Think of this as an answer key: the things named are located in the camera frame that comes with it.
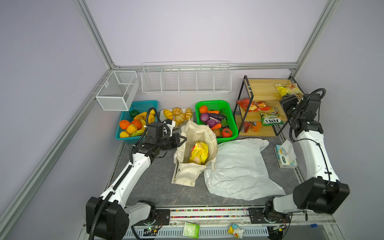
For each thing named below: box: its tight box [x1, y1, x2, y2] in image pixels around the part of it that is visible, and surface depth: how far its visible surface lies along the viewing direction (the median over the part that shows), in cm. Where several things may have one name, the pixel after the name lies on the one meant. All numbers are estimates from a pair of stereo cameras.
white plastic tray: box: [159, 108, 195, 133], surface depth 118 cm
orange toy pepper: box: [199, 105, 208, 114], surface depth 114 cm
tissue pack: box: [274, 139, 298, 168], surface depth 91 cm
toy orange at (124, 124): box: [119, 119, 131, 130], surface depth 100 cm
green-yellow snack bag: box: [275, 83, 304, 101], surface depth 80 cm
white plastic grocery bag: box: [203, 138, 286, 201], surface depth 88 cm
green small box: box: [182, 222, 200, 239], surface depth 70 cm
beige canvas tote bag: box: [171, 119, 218, 187], surface depth 81 cm
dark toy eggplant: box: [207, 113, 227, 121], surface depth 114 cm
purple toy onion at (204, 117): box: [200, 113, 210, 123], surface depth 112 cm
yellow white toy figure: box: [227, 224, 244, 239], surface depth 69 cm
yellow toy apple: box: [126, 123, 138, 134], surface depth 98 cm
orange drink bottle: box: [251, 121, 262, 133], surface depth 106 cm
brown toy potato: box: [212, 129, 221, 137], surface depth 104 cm
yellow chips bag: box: [189, 141, 209, 165], surface depth 79 cm
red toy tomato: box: [221, 128, 232, 138], surface depth 102 cm
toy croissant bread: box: [175, 113, 186, 126], surface depth 114 cm
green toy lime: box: [129, 109, 140, 118], surface depth 118 cm
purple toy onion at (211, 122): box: [206, 119, 216, 128], surface depth 109 cm
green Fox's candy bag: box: [260, 107, 285, 126], surface depth 93 cm
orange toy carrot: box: [211, 123, 222, 130], surface depth 107 cm
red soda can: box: [240, 121, 252, 134], surface depth 101 cm
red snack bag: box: [236, 98, 272, 112], surface depth 89 cm
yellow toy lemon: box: [119, 131, 130, 138], surface depth 97 cm
